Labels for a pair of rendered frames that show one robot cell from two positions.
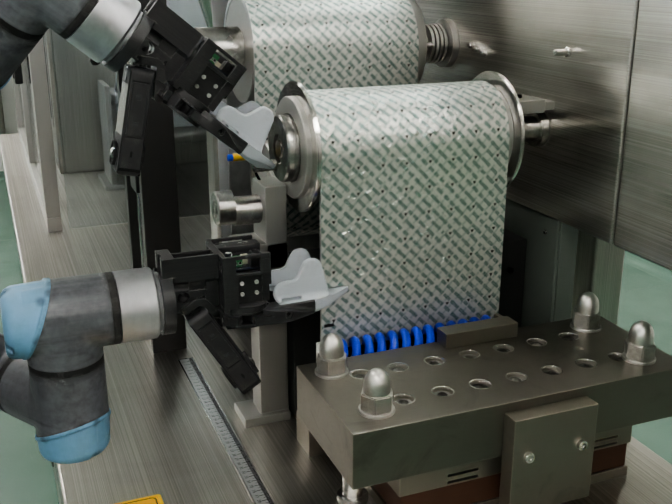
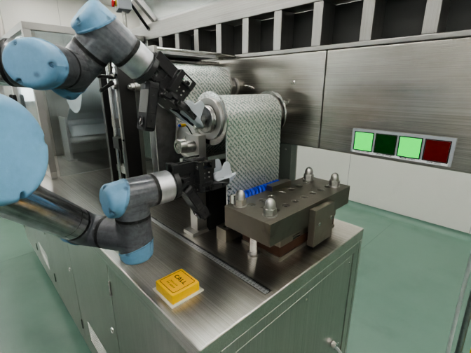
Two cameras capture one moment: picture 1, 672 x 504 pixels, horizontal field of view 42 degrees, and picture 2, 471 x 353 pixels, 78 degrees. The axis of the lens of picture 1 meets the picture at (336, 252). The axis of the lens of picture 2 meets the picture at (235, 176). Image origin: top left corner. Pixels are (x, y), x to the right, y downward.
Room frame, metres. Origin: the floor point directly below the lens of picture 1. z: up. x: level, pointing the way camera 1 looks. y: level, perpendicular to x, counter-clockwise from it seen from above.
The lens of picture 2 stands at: (0.18, 0.29, 1.34)
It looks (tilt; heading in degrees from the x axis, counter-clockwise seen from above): 17 degrees down; 338
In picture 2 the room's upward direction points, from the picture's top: straight up
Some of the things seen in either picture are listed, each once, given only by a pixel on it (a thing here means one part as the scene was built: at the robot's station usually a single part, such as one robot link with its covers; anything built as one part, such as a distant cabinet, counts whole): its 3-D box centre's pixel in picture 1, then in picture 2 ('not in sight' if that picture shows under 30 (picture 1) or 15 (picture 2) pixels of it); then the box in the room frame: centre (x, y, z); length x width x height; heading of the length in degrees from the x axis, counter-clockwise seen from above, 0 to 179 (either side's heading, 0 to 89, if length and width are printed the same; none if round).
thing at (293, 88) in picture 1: (296, 147); (209, 118); (0.98, 0.04, 1.25); 0.15 x 0.01 x 0.15; 22
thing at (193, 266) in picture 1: (214, 287); (190, 176); (0.88, 0.13, 1.12); 0.12 x 0.08 x 0.09; 112
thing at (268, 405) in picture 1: (257, 304); (193, 185); (0.99, 0.10, 1.05); 0.06 x 0.05 x 0.31; 112
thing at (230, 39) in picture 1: (217, 51); not in sight; (1.20, 0.16, 1.34); 0.06 x 0.06 x 0.06; 22
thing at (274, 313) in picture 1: (274, 309); (214, 183); (0.88, 0.07, 1.09); 0.09 x 0.05 x 0.02; 111
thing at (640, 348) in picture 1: (640, 339); (334, 179); (0.89, -0.34, 1.05); 0.04 x 0.04 x 0.04
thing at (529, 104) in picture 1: (522, 102); not in sight; (1.09, -0.23, 1.28); 0.06 x 0.05 x 0.02; 112
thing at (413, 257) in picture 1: (414, 265); (254, 162); (0.97, -0.09, 1.11); 0.23 x 0.01 x 0.18; 112
